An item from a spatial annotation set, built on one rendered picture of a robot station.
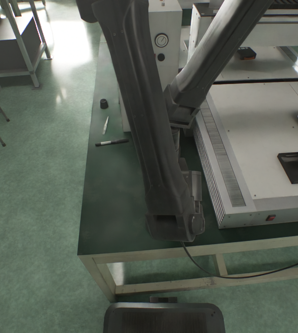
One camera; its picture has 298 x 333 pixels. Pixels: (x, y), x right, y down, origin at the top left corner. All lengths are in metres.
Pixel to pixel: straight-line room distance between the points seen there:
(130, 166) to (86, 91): 1.90
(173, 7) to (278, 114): 0.57
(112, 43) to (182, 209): 0.25
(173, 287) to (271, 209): 0.75
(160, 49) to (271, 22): 0.34
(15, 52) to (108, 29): 2.59
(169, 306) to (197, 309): 0.12
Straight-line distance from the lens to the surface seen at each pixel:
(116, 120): 1.15
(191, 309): 1.25
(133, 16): 0.35
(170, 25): 0.86
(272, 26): 0.91
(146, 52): 0.36
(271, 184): 0.85
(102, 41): 1.87
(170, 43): 0.88
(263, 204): 0.80
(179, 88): 0.50
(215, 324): 1.26
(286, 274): 1.54
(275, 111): 1.13
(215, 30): 0.46
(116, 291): 1.37
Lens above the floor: 1.48
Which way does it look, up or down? 51 degrees down
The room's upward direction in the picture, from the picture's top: 1 degrees counter-clockwise
